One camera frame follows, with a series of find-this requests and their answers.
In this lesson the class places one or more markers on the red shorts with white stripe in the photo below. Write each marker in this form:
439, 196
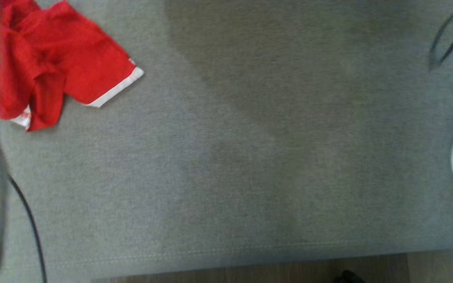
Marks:
65, 59

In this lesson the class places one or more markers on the grey sofa ottoman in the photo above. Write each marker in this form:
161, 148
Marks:
250, 157

